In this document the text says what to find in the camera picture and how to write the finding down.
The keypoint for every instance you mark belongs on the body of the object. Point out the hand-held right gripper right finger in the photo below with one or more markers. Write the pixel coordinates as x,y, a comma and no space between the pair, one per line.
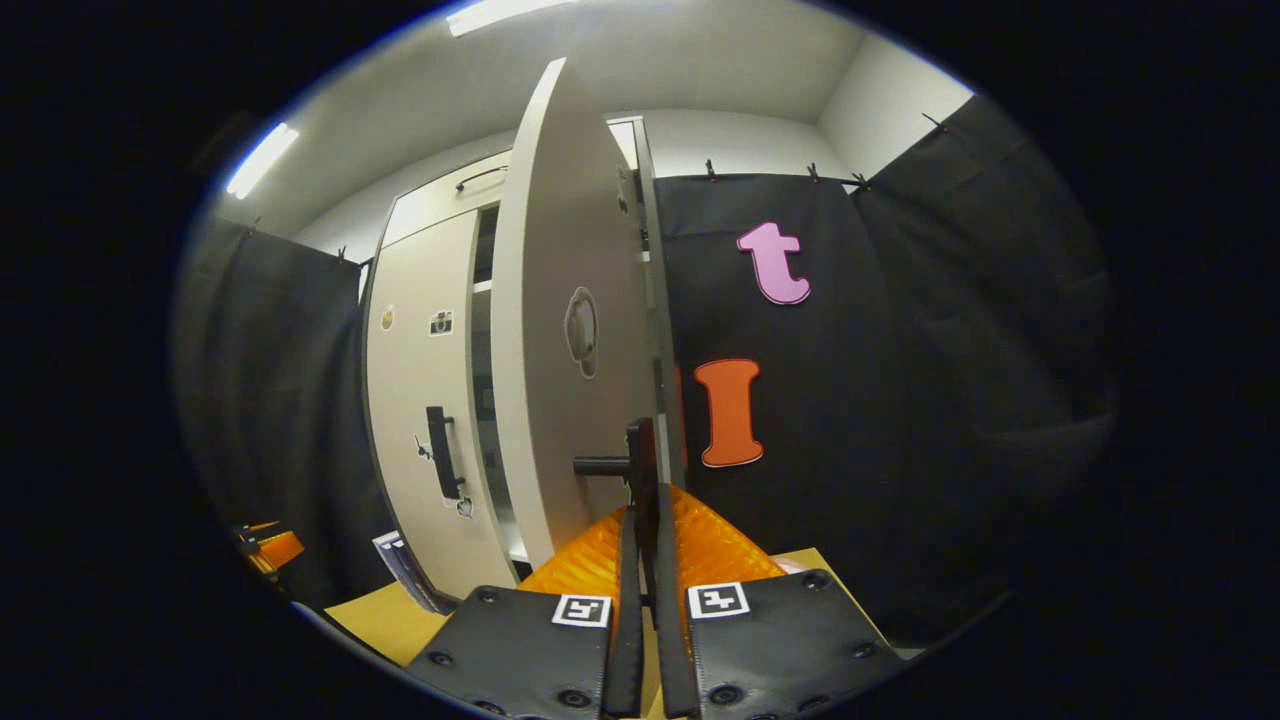
672,640

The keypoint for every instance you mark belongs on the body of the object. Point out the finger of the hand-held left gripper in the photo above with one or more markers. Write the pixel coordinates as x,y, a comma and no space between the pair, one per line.
280,548

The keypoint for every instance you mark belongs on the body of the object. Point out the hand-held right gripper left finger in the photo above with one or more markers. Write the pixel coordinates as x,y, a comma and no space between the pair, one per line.
627,620

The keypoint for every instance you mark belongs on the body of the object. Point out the beige cabinet door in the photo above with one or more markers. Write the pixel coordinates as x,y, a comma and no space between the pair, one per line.
560,420
410,400

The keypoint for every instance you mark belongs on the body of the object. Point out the beige double-door shoe cabinet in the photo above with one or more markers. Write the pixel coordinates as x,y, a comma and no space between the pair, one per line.
484,330

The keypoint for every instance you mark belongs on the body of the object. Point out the beige cabinet flap panel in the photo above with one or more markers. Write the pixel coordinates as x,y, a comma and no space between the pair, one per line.
430,205

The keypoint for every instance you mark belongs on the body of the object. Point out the black backdrop cloth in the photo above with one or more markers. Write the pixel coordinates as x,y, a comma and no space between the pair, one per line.
900,400
270,380

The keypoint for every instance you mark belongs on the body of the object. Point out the small ceiling light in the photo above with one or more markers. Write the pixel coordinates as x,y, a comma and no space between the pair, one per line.
260,160

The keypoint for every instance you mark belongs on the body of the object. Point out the long ceiling light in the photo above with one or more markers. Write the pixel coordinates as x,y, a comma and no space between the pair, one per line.
500,14

